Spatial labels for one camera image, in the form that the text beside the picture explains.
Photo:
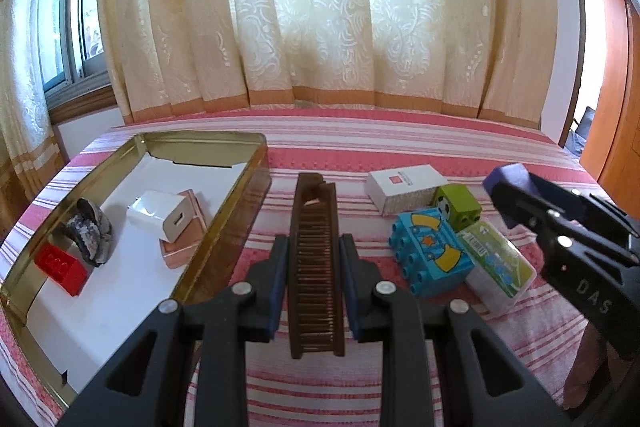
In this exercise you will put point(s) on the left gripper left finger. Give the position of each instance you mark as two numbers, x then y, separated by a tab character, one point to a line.
146	381

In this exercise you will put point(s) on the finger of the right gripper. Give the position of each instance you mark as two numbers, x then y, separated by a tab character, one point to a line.
523	198
590	210

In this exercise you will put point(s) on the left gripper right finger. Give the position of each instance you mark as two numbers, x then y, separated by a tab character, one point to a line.
481	381

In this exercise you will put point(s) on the green toy building block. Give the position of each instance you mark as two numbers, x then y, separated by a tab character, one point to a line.
458	205

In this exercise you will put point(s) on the green dental floss case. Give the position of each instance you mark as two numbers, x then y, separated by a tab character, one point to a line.
501	274

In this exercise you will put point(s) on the blue toy building block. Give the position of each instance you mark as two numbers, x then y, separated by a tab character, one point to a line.
431	258

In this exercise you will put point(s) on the rose copper box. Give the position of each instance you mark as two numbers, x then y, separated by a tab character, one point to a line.
179	253

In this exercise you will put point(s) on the brown wooden comb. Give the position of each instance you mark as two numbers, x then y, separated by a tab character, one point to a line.
315	301

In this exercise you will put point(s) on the white small carton box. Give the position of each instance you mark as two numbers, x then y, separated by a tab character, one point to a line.
402	189

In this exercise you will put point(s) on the white charger plug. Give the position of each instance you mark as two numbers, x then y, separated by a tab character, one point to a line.
164	215

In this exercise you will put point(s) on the red toy building block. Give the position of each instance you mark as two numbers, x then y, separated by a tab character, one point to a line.
62	268

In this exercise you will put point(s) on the person right hand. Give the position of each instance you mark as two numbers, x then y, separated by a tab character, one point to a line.
590	355

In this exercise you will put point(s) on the orange wooden door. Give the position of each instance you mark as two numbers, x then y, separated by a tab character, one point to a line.
610	85

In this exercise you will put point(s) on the gold metal tin tray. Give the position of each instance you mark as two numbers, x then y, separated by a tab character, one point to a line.
66	339

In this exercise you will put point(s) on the red striped table cloth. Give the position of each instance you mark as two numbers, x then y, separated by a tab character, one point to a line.
370	155

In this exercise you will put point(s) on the cream patterned curtain right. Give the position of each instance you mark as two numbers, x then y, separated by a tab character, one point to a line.
487	59

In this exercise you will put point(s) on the cream patterned curtain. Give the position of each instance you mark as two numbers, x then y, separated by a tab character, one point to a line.
25	124
487	59

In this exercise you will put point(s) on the cream patterned curtain left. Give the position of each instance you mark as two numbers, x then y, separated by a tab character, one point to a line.
25	124

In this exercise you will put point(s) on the window with metal frame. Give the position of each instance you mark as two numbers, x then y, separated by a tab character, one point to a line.
71	58

